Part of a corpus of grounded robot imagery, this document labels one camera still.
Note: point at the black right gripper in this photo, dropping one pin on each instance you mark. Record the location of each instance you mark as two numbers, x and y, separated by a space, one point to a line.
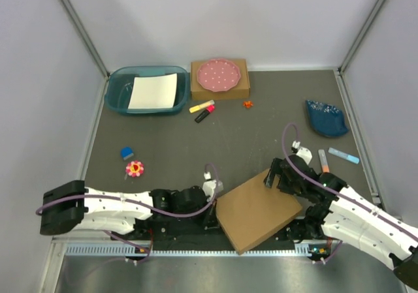
275 168

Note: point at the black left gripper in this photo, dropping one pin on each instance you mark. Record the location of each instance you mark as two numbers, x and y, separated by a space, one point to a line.
209 218

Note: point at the brown cardboard box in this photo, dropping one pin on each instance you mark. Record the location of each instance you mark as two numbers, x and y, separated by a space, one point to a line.
251 213
241 91

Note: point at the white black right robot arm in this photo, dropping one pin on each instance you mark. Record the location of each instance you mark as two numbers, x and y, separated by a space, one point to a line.
337 211

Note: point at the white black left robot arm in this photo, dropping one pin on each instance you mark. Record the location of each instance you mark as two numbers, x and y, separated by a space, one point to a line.
74 206

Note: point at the closed brown cardboard box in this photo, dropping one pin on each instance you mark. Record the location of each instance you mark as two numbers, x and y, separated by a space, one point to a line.
241 91

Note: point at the grey orange pen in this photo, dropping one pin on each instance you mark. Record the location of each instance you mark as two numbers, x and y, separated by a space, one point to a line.
323 161

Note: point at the light blue pen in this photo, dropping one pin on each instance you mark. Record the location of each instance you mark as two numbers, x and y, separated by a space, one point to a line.
343 155

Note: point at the small orange candy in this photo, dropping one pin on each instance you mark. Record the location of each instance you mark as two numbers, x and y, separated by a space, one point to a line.
247 104

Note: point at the black pink highlighter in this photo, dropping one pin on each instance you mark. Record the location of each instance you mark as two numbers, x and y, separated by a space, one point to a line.
205 113

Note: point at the yellow highlighter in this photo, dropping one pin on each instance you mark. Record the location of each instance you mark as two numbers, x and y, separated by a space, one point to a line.
201 106

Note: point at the pink plush flower toy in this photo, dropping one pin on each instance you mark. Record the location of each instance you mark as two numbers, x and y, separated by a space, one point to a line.
134 169

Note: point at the pink dotted plate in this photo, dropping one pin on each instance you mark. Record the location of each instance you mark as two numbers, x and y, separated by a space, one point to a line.
218 75

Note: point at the blue eraser block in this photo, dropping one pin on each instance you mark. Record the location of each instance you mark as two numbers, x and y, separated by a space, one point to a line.
126 153

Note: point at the white paper sheet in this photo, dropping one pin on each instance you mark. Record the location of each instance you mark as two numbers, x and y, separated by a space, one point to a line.
156 92

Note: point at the teal plastic bin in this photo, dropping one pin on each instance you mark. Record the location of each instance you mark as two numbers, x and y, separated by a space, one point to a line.
120 88

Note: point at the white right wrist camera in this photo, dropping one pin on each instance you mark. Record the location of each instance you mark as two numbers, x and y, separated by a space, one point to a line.
303 152

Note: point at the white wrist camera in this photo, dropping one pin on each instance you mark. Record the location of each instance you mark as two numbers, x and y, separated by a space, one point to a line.
303 152
211 186

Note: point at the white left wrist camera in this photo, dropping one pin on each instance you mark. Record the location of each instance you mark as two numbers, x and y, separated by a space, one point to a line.
211 186

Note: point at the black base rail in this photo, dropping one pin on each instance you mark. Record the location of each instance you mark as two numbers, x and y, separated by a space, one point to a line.
210 233

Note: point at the grey slotted cable duct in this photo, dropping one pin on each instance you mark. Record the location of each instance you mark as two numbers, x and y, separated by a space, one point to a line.
95 249

